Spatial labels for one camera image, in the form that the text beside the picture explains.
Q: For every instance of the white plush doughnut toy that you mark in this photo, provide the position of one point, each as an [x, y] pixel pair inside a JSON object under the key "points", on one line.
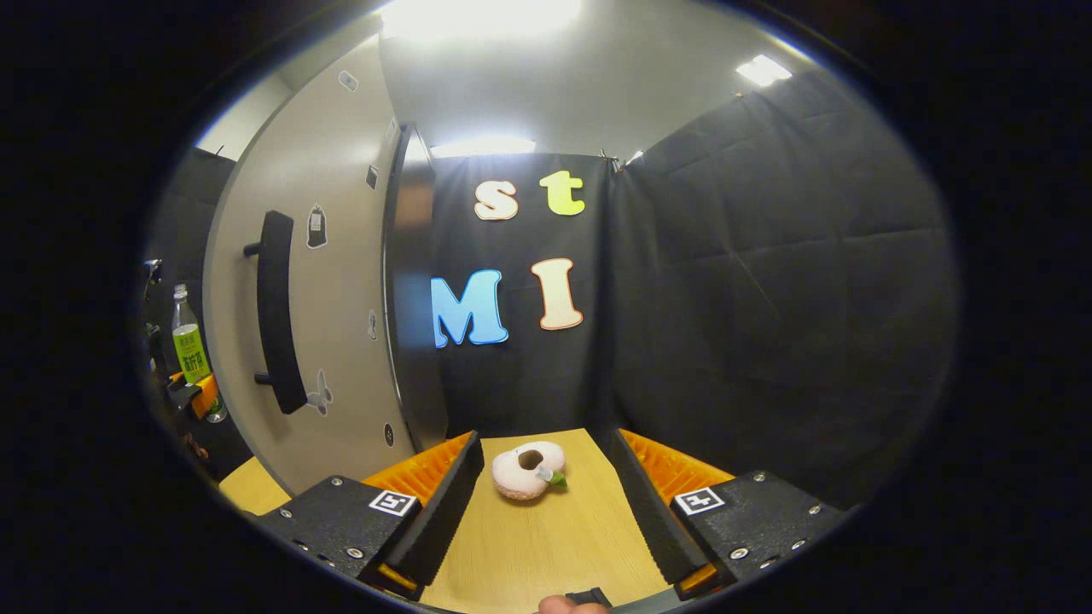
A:
{"points": [[516, 477]]}

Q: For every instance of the black backdrop cloth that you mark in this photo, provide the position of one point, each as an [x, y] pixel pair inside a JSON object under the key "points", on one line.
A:
{"points": [[768, 298]]}

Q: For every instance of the grey cabinet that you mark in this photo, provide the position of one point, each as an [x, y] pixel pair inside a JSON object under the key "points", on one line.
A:
{"points": [[418, 298]]}

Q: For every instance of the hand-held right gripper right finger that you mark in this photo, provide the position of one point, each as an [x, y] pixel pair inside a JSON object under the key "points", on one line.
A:
{"points": [[653, 520]]}

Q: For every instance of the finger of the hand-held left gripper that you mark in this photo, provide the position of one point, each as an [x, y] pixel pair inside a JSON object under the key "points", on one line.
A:
{"points": [[205, 396]]}

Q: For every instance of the green label clear bottle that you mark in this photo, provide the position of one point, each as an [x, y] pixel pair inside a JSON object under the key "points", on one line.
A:
{"points": [[189, 345]]}

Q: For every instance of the ceiling light panel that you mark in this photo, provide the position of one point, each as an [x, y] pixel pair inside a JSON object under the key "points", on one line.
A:
{"points": [[482, 147], [636, 157], [763, 70], [482, 17]]}

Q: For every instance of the beige cabinet door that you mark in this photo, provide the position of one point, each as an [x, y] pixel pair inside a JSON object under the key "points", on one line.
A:
{"points": [[341, 256]]}

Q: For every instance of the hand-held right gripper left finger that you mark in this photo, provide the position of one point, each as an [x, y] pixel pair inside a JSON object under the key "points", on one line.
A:
{"points": [[444, 512]]}

